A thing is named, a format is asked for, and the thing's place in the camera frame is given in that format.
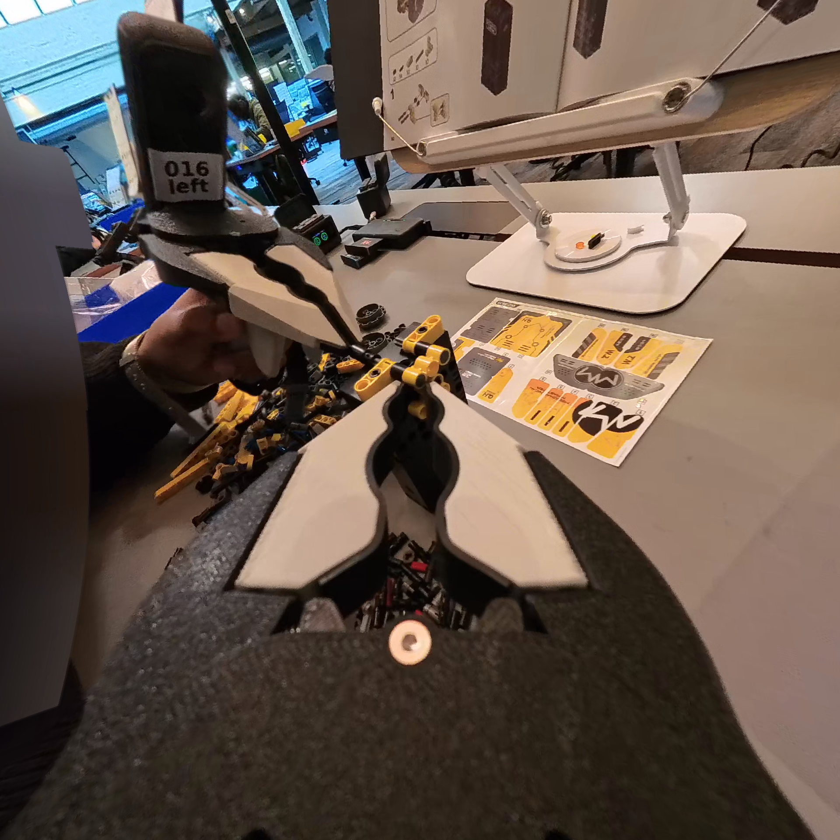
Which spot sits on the black brick assembly yellow connectors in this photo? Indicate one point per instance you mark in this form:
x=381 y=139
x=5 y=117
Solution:
x=420 y=426

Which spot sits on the person's left forearm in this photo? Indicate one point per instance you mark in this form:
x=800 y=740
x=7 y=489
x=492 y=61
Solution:
x=111 y=407

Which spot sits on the instruction booklet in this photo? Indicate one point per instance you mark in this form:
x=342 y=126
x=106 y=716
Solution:
x=525 y=59

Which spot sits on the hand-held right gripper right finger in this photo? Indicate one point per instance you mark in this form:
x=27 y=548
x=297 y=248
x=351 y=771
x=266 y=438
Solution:
x=505 y=505

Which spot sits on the black connector pin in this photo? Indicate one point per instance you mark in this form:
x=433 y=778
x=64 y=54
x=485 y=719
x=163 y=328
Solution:
x=371 y=356

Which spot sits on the yellow black sticker sheet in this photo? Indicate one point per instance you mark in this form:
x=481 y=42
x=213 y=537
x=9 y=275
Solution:
x=577 y=380

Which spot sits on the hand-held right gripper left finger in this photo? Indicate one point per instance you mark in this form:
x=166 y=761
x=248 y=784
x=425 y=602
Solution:
x=321 y=518

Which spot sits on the white book stand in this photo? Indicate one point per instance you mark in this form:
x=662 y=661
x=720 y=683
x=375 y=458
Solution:
x=610 y=262

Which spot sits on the blue storage bin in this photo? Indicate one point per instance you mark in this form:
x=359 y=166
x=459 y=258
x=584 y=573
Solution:
x=102 y=325

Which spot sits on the black battery holder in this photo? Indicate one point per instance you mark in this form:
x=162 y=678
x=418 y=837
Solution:
x=374 y=187

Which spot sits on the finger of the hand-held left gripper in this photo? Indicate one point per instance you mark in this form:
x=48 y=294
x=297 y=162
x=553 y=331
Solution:
x=305 y=269
x=262 y=295

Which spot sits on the pile of black red pins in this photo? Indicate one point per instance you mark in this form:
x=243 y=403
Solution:
x=407 y=584

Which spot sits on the black round gear piece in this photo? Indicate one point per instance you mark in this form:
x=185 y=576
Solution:
x=371 y=313
x=377 y=342

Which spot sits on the black metal post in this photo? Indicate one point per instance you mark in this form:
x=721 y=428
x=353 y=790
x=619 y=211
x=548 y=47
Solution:
x=262 y=92

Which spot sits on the pile of yellow black pieces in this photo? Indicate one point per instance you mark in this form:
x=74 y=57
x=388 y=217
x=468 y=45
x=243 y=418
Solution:
x=262 y=420

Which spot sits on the black charger green lights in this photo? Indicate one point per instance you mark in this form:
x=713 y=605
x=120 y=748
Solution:
x=316 y=234

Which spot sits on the black device red label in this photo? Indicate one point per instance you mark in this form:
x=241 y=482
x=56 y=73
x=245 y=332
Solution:
x=384 y=236

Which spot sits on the person's left hand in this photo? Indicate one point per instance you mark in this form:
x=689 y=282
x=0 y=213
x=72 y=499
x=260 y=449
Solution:
x=190 y=348

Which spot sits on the background workbench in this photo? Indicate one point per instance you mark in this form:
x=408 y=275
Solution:
x=289 y=131

